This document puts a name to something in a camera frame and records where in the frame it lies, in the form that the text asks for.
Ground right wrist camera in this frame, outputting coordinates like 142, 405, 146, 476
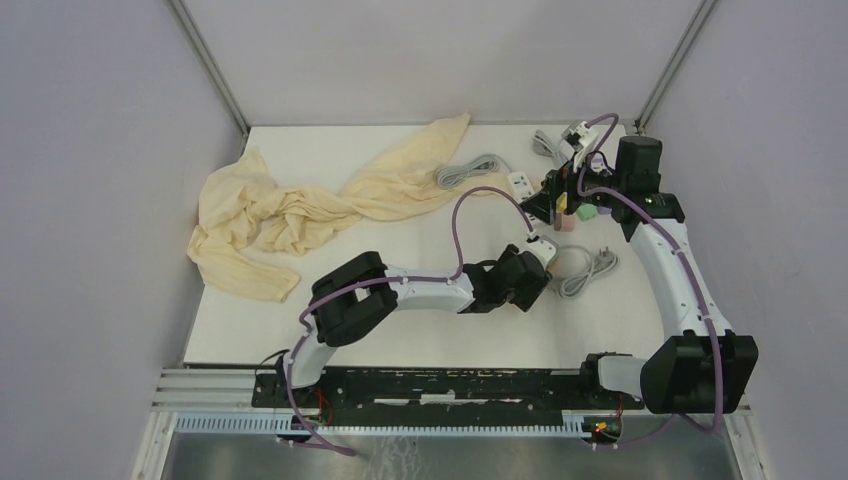
559, 121, 599, 173

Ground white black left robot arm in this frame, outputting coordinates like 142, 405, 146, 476
275, 237, 557, 407

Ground grey cable of white strip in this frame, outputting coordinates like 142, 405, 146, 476
434, 153, 514, 191

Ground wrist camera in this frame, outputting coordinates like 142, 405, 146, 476
559, 121, 599, 173
526, 236, 559, 269

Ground cream yellow cloth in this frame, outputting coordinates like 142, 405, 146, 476
186, 114, 509, 303

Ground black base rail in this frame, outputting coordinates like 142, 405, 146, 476
251, 366, 644, 427

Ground grey cable of orange strip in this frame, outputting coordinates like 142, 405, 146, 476
555, 245, 621, 301

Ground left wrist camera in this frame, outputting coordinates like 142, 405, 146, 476
526, 236, 559, 269

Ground white power strip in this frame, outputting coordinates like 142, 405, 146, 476
507, 171, 536, 203

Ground yellow plug adapter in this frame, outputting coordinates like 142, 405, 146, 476
556, 193, 568, 215

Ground green plug adapter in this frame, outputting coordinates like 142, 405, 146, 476
575, 203, 598, 222

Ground pink plug adapter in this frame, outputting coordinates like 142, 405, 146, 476
554, 212, 578, 232

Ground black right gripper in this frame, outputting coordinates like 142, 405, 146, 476
517, 147, 625, 225

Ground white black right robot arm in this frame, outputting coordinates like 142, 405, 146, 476
521, 133, 759, 417

